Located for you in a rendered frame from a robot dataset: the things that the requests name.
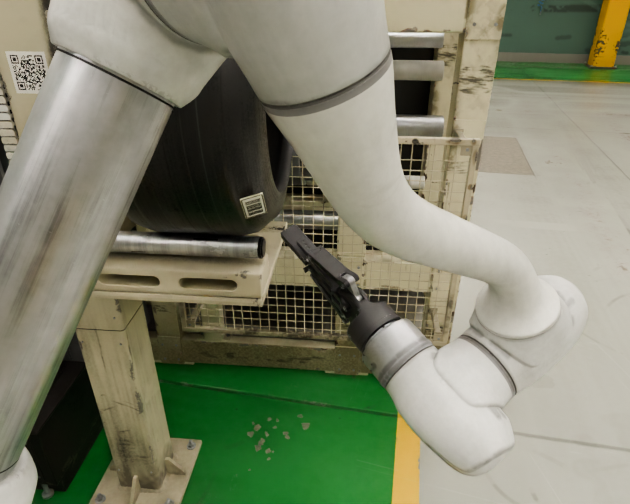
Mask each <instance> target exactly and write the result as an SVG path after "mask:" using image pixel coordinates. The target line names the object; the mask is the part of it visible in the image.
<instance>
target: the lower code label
mask: <svg viewBox="0 0 630 504"><path fill-rule="evenodd" d="M5 53H6V57H7V60H8V64H9V67H10V71H11V74H12V78H13V81H14V85H15V89H16V92H17V93H27V94H38V93H39V90H40V88H41V86H42V83H43V81H44V78H45V76H46V73H47V71H48V66H47V62H46V58H45V54H44V52H31V51H5Z"/></svg>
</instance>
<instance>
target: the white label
mask: <svg viewBox="0 0 630 504"><path fill-rule="evenodd" d="M240 202H241V205H242V208H243V211H244V215H245V218H246V219H248V218H251V217H254V216H257V215H261V214H264V213H267V209H266V205H265V201H264V196H263V193H259V194H255V195H252V196H248V197H245V198H242V199H240Z"/></svg>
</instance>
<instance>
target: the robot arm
mask: <svg viewBox="0 0 630 504"><path fill-rule="evenodd" d="M47 25H48V31H49V36H50V41H51V43H52V44H54V45H55V46H57V49H56V52H55V54H54V56H53V59H52V61H51V64H50V66H49V69H48V71H47V73H46V76H45V78H44V81H43V83H42V86H41V88H40V90H39V93H38V95H37V98H36V100H35V103H34V105H33V107H32V110H31V112H30V115H29V117H28V120H27V122H26V125H25V127H24V129H23V132H22V134H21V137H20V139H19V142H18V144H17V146H16V149H15V151H14V154H13V156H12V159H11V161H10V163H9V166H8V168H7V171H6V173H5V176H4V178H3V181H2V183H1V185H0V504H32V501H33V497H34V493H35V490H36V486H37V480H38V474H37V469H36V466H35V463H34V461H33V459H32V456H31V454H30V453H29V451H28V449H27V448H26V447H25V444H26V442H27V440H28V438H29V435H30V433H31V431H32V428H33V426H34V424H35V422H36V419H37V417H38V415H39V413H40V410H41V408H42V406H43V403H44V401H45V399H46V397H47V394H48V392H49V390H50V388H51V385H52V383H53V381H54V378H55V376H56V374H57V372H58V369H59V367H60V365H61V363H62V360H63V358H64V356H65V353H66V351H67V349H68V347H69V344H70V342H71V340H72V338H73V335H74V333H75V331H76V328H77V326H78V324H79V322H80V319H81V317H82V315H83V313H84V310H85V308H86V306H87V303H88V301H89V299H90V297H91V294H92V292H93V290H94V288H95V285H96V283H97V281H98V278H99V276H100V274H101V272H102V269H103V267H104V265H105V263H106V260H107V258H108V256H109V253H110V251H111V249H112V247H113V244H114V242H115V240H116V238H117V235H118V233H119V231H120V228H121V226H122V224H123V222H124V219H125V217H126V215H127V213H128V210H129V208H130V206H131V203H132V201H133V199H134V197H135V194H136V192H137V190H138V188H139V185H140V183H141V181H142V178H143V176H144V174H145V172H146V169H147V167H148V165H149V163H150V160H151V158H152V156H153V153H154V151H155V149H156V147H157V144H158V142H159V140H160V138H161V135H162V133H163V131H164V128H165V126H166V124H167V122H168V119H169V117H170V115H171V113H172V110H173V108H174V106H175V107H178V108H182V107H184V106H185V105H187V104H188V103H190V102H191V101H192V100H194V99H195V98H196V97H197V96H198V95H199V94H200V92H201V90H202V89H203V87H204V86H205V85H206V83H207V82H208V81H209V80H210V78H211V77H212V76H213V75H214V73H215V72H216V71H217V70H218V68H219V67H220V66H221V65H222V63H223V62H224V61H225V60H226V59H227V58H232V59H234V60H235V61H236V63H237V64H238V66H239V67H240V69H241V70H242V72H243V74H244V75H245V77H246V78H247V80H248V82H249V84H250V85H251V87H252V89H253V90H254V92H255V94H256V95H257V97H258V99H259V100H260V102H261V104H262V106H263V108H264V109H265V111H266V113H267V114H268V115H269V117H270V118H271V119H272V121H273V122H274V123H275V125H276V126H277V127H278V129H279V130H280V131H281V133H282V134H283V136H284V137H285V138H286V140H287V141H288V142H289V144H290V145H291V146H292V148H293V149H294V151H295V152H296V154H297V155H298V157H299V158H300V159H301V161H302V162H303V164H304V165H305V167H306V168H307V170H308V171H309V173H310V174H311V176H312V177H313V179H314V180H315V182H316V183H317V185H318V186H319V188H320V189H321V191H322V192H323V194H324V195H325V197H326V198H327V200H328V201H329V203H330V204H331V205H332V207H333V208H334V209H335V211H336V212H337V214H338V215H339V216H340V217H341V218H342V220H343V221H344V222H345V223H346V224H347V225H348V226H349V227H350V228H351V229H352V230H353V231H354V232H355V233H356V234H357V235H358V236H360V237H361V238H362V239H363V240H365V241H366V242H367V243H369V244H370V245H372V246H374V247H375V248H377V249H379V250H381V251H383V252H385V253H387V254H390V255H392V256H394V257H397V258H400V259H403V260H406V261H409V262H413V263H416V264H420V265H424V266H427V267H431V268H435V269H439V270H442V271H446V272H450V273H454V274H457V275H461V276H465V277H469V278H472V279H476V280H479V281H483V282H485V283H487V285H486V286H484V287H483V288H482V290H481V291H480V292H479V294H478V296H477V298H476V303H475V308H474V311H473V314H472V316H471V318H470V320H469V323H470V327H469V328H468V329H467V330H466V331H465V332H464V333H463V334H462V335H461V336H459V337H458V338H457V339H456V340H454V341H453V342H451V343H449V344H447V345H446V346H444V347H442V348H440V349H437V348H436V347H435V346H434V345H433V344H432V342H431V341H430V340H429V339H427V338H426V337H425V336H424V335H423V334H422V333H421V331H420V330H419V329H418V328H417V327H416V326H415V325H414V324H413V323H412V322H411V321H410V320H409V319H407V318H404V319H401V317H400V316H399V315H398V314H397V313H396V312H395V311H394V310H393V309H392V308H391V307H390V306H389V305H388V304H387V303H386V302H385V301H377V302H371V301H369V299H368V297H367V294H366V293H365V292H364V290H363V289H362V288H359V287H358V286H357V285H356V283H355V282H357V281H358V280H359V276H358V275H357V274H356V273H355V272H353V271H351V270H349V269H348V268H347V267H346V266H344V265H343V264H342V263H341V262H340V261H339V260H337V259H336V258H335V257H334V256H333V255H332V254H331V253H329V252H328V251H327V250H326V249H325V248H324V247H323V246H321V245H320V246H318V247H316V246H315V245H314V244H313V243H312V241H311V240H310V239H309V238H308V237H307V236H306V235H305V234H304V233H303V232H302V231H301V229H300V228H299V227H298V226H297V225H296V224H293V225H292V226H290V227H289V228H287V229H285V230H284V231H282V232H281V238H282V239H283V241H284V242H285V243H286V244H287V245H288V246H289V247H290V249H291V250H292V251H293V252H294V253H295V254H296V256H297V257H298V258H299V259H300V260H301V261H302V262H303V264H304V265H305V266H306V267H304V268H303V270H304V272H305V273H306V272H308V271H310V272H311V274H310V277H311V279H313V281H314V282H315V283H316V285H317V286H318V288H319V289H320V290H321V292H322V293H323V294H324V296H325V297H326V298H327V300H328V301H329V302H330V304H331V305H332V306H333V308H334V309H335V310H336V312H337V313H338V315H339V316H340V318H341V320H342V322H343V323H344V324H347V323H348V322H350V325H349V327H348V329H347V336H348V337H349V338H350V340H351V341H352V342H353V343H354V344H355V346H356V347H357V348H358V349H359V350H360V352H361V353H363V354H362V362H363V363H364V364H365V365H366V366H367V367H368V368H369V370H370V372H372V373H373V375H374V376H375V377H376V378H377V379H378V381H379V382H380V384H381V385H382V387H384V388H385V389H386V390H387V392H388V393H389V395H390V396H391V398H392V400H393V402H394V404H395V406H396V409H397V411H398V412H399V414H400V415H401V416H402V418H403V419H404V421H405V422H406V423H407V424H408V426H409V427H410V428H411V429H412V431H413V432H414V433H415V434H416V435H417V436H418V437H419V438H420V439H421V440H422V442H423V443H424V444H425V445H426V446H427V447H428V448H429V449H430V450H432V451H433V452H434V453H435V454H436V455H437V456H438V457H439V458H440V459H441V460H442V461H444V462H445V463H446V464H447V465H448V466H450V467H451V468H452V469H454V470H455V471H457V472H459V473H461V474H464V475H468V476H479V475H482V474H484V473H486V472H488V471H489V470H491V469H492V468H493V467H495V466H496V465H497V464H498V463H499V462H500V461H501V460H502V459H503V458H504V457H505V456H506V455H507V454H508V453H509V452H510V451H511V450H512V448H513V447H514V445H515V440H514V434H513V430H512V426H511V423H510V420H509V418H508V417H507V416H506V414H505V413H504V412H503V411H502V408H503V407H504V406H505V405H506V404H507V403H508V402H509V401H510V400H511V399H512V398H513V397H514V396H515V395H516V394H517V393H519V392H520V391H521V390H523V389H524V388H526V387H528V386H529V385H531V384H533V383H534V382H535V381H536V380H538V379H539V378H540V377H542V376H543V375H544V374H545V373H546V372H548V371H549V370H550V369H551V368H552V367H553V366H554V365H555V364H556V363H557V362H558V361H559V360H561V359H562V358H563V357H564V356H565V354H566V353H567V352H568V351H569V350H570V349H571V348H572V347H573V346H574V345H575V343H576V342H577V340H578V339H579V337H580V335H581V334H582V332H583V330H584V327H585V325H586V322H587V318H588V306H587V303H586V301H585V298H584V296H583V294H582V293H581V291H580V290H579V289H578V288H577V287H576V286H575V285H574V284H573V283H571V282H569V281H568V280H566V279H564V278H562V277H559V276H555V275H541V276H537V274H536V272H535V270H534V267H533V265H532V264H531V262H530V261H529V259H528V258H527V256H526V255H525V254H524V253H523V252H522V251H521V250H520V249H519V248H518V247H516V246H515V245H514V244H512V243H511V242H509V241H507V240H506V239H504V238H502V237H500V236H498V235H496V234H494V233H492V232H489V231H487V230H485V229H483V228H481V227H479V226H477V225H475V224H473V223H470V222H468V221H466V220H464V219H462V218H460V217H458V216H456V215H454V214H452V213H449V212H447V211H445V210H443V209H441V208H439V207H437V206H435V205H433V204H431V203H429V202H427V201H426V200H424V199H423V198H421V197H420V196H419V195H417V194H416V193H415V192H414V191H413V190H412V189H411V187H410V186H409V184H408V183H407V181H406V179H405V176H404V173H403V170H402V167H401V162H400V154H399V146H398V134H397V123H396V111H395V91H394V69H393V57H392V52H391V46H390V40H389V33H388V27H387V20H386V12H385V3H384V0H50V5H49V9H48V12H47Z"/></svg>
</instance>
